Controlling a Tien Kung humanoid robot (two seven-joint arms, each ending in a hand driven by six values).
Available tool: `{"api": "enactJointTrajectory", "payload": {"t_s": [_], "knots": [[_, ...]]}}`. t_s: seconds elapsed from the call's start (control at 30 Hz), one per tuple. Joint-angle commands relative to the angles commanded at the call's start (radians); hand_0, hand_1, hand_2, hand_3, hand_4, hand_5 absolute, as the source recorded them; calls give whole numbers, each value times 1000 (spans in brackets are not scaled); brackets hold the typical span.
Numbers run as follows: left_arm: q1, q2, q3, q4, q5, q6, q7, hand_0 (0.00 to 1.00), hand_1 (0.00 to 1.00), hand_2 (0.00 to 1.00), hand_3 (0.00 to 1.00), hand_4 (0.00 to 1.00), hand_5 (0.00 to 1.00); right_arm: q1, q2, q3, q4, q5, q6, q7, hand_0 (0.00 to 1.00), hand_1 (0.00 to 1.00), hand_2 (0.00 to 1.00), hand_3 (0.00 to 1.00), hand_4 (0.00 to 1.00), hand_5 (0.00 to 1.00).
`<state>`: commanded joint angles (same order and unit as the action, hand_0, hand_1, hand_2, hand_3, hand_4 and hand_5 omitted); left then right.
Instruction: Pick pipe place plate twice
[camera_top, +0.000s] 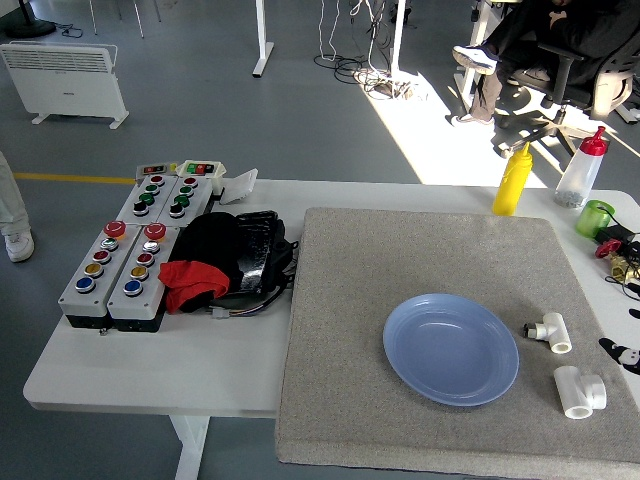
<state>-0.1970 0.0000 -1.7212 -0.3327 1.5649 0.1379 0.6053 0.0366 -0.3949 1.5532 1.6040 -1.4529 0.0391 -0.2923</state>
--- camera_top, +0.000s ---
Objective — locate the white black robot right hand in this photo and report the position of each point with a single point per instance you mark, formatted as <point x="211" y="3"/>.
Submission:
<point x="617" y="352"/>

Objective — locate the large plain white tee pipe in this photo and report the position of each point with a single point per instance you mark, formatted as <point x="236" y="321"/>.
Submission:
<point x="575" y="392"/>

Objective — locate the white tee pipe metal fitting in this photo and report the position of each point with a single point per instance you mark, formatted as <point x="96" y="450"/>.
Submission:
<point x="555" y="332"/>

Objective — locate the blue plate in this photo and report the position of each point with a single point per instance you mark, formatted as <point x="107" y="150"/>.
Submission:
<point x="450" y="350"/>

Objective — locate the black power adapter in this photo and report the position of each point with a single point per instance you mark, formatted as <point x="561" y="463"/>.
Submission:
<point x="617" y="234"/>

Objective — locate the green translucent cup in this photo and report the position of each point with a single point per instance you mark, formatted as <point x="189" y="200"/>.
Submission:
<point x="592" y="220"/>

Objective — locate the clear squeeze bottle red cap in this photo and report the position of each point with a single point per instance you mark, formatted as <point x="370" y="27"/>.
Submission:
<point x="577" y="175"/>

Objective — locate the yellow squeeze bottle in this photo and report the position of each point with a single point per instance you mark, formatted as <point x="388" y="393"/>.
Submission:
<point x="511" y="190"/>

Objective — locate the grey-brown mat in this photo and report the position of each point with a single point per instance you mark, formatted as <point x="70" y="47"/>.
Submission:
<point x="375" y="260"/>

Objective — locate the black office chair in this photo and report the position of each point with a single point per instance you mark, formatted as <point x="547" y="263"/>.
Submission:
<point x="607" y="85"/>

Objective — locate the seated person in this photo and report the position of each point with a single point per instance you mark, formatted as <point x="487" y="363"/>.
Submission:
<point x="575" y="35"/>

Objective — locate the white desk leg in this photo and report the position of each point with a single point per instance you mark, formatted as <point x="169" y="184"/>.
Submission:
<point x="262" y="45"/>
<point x="475" y="50"/>
<point x="397" y="35"/>

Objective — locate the black plastic tray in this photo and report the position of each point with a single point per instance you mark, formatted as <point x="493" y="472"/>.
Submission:
<point x="257" y="250"/>

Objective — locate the white plastic part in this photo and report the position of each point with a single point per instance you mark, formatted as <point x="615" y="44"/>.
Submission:
<point x="237" y="187"/>

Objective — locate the black cloth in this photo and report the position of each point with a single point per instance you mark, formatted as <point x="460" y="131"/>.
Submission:
<point x="207" y="235"/>

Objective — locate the red cloth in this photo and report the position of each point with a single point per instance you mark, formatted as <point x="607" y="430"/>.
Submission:
<point x="192" y="282"/>

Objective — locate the grey three-button control box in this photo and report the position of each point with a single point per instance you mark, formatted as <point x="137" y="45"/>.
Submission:
<point x="130" y="200"/>
<point x="195" y="200"/>

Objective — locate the white table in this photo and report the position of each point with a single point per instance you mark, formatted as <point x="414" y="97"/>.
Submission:
<point x="150" y="365"/>

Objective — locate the grey five-button control box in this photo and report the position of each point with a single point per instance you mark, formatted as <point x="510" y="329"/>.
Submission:
<point x="85" y="300"/>
<point x="132" y="305"/>

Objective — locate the white panel heater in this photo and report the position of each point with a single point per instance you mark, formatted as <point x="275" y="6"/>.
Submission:
<point x="65" y="80"/>

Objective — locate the standing person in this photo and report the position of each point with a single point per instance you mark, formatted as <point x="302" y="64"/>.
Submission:
<point x="12" y="215"/>

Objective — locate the black fan base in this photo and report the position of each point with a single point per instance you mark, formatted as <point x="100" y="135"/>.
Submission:
<point x="30" y="26"/>

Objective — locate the cream switch box green red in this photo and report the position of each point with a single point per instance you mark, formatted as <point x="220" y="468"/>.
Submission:
<point x="200" y="169"/>

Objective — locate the small grey switch box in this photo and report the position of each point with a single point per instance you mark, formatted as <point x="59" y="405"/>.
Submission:
<point x="155" y="170"/>

